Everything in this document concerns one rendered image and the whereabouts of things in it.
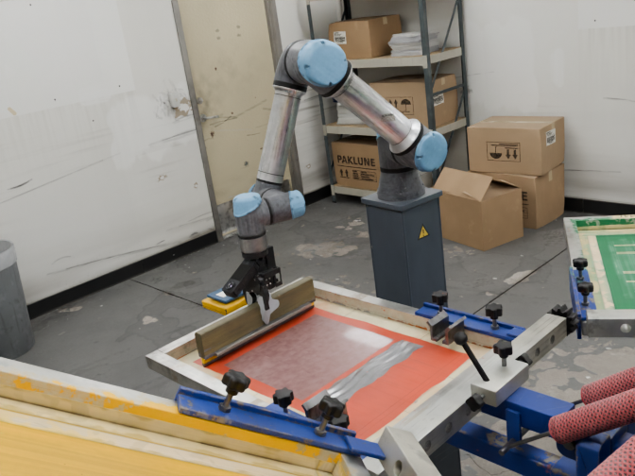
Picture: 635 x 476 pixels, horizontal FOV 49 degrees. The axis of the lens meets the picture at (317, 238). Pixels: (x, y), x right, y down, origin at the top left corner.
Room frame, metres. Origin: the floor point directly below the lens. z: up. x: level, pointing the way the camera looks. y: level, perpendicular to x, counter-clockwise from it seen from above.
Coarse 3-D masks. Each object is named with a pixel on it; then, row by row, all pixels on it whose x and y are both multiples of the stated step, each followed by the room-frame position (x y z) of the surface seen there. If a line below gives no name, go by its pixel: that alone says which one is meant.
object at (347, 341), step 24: (312, 312) 1.87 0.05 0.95; (288, 336) 1.73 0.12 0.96; (312, 336) 1.71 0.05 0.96; (336, 336) 1.69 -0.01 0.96; (360, 336) 1.67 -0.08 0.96; (384, 336) 1.66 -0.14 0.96; (408, 336) 1.64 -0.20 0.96; (336, 360) 1.57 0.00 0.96; (360, 360) 1.55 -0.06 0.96; (408, 360) 1.52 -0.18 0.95; (432, 360) 1.50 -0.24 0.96; (456, 360) 1.48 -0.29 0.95; (408, 384) 1.41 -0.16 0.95; (432, 384) 1.39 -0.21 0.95
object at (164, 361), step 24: (336, 288) 1.94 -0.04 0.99; (384, 312) 1.77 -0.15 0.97; (408, 312) 1.71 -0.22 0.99; (192, 336) 1.75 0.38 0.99; (480, 336) 1.53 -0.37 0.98; (168, 360) 1.63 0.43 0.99; (480, 360) 1.41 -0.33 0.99; (192, 384) 1.52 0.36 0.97; (216, 384) 1.47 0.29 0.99; (456, 384) 1.32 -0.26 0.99
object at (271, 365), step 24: (264, 336) 1.76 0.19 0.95; (240, 360) 1.64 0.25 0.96; (264, 360) 1.62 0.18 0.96; (288, 360) 1.60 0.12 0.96; (312, 360) 1.58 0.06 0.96; (264, 384) 1.50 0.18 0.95; (288, 384) 1.48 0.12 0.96; (312, 384) 1.47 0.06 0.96; (384, 384) 1.42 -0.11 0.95; (360, 408) 1.34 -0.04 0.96; (384, 408) 1.32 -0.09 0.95; (360, 432) 1.25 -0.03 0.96
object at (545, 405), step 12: (516, 396) 1.17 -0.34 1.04; (528, 396) 1.17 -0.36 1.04; (540, 396) 1.16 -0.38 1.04; (492, 408) 1.19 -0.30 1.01; (504, 408) 1.17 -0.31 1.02; (516, 408) 1.15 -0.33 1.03; (528, 408) 1.13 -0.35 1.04; (540, 408) 1.12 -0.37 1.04; (552, 408) 1.12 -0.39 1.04; (564, 408) 1.11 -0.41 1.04; (528, 420) 1.13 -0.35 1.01; (540, 420) 1.11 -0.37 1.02; (540, 432) 1.11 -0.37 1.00
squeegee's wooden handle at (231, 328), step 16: (288, 288) 1.84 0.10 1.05; (304, 288) 1.87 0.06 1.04; (256, 304) 1.76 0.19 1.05; (288, 304) 1.82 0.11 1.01; (224, 320) 1.68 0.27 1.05; (240, 320) 1.70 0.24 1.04; (256, 320) 1.74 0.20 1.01; (272, 320) 1.78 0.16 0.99; (208, 336) 1.63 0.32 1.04; (224, 336) 1.67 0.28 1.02; (240, 336) 1.70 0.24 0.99; (208, 352) 1.63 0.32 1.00
